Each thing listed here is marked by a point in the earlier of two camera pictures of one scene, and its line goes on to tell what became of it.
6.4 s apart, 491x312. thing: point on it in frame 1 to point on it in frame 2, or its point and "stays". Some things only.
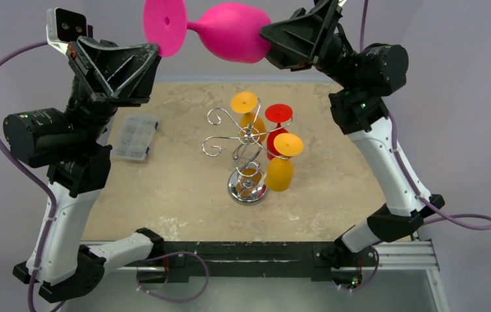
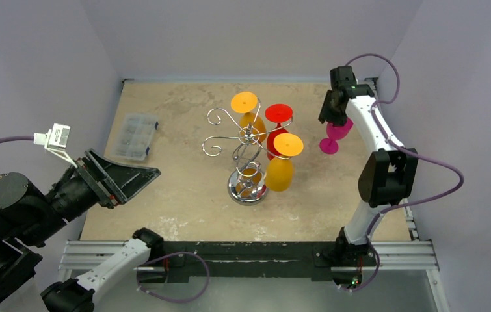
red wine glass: (276, 113) stays
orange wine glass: (279, 169) stays
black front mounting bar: (183, 259) stays
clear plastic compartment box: (136, 135) stays
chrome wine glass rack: (248, 185) stays
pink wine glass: (230, 32) to (330, 145)
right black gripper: (326, 33) to (329, 111)
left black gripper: (127, 70) to (127, 179)
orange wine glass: (252, 125) stays
